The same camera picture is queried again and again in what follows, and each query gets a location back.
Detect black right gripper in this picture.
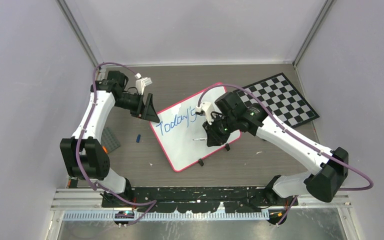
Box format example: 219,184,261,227
203,112,238,146

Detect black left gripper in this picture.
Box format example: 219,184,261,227
114,91,160,123

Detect white marker pen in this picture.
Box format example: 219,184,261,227
192,137,207,141

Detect pink framed whiteboard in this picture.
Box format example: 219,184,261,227
149,90,225,172

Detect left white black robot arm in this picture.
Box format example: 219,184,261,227
59,70,160,207

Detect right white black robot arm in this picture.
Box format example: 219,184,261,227
196,92,349,205

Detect black whiteboard stand clip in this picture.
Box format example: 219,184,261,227
198,158,204,167

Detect grey studded building plate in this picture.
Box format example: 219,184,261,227
101,127,121,154

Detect orange curved block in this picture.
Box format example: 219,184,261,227
102,146,108,154

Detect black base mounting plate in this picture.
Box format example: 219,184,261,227
101,186,298,214

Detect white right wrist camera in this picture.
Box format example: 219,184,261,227
195,101,215,125

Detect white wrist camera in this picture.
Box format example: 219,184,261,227
135,77,153,95
195,101,215,125

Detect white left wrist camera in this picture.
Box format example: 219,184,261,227
135,77,153,95

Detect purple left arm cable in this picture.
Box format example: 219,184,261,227
75,61,158,228

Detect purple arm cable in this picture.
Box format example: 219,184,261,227
196,83,375,227
75,61,158,228

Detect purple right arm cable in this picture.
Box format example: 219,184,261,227
196,83,375,227

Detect white slotted cable rail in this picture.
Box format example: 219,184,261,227
62,209,270,222

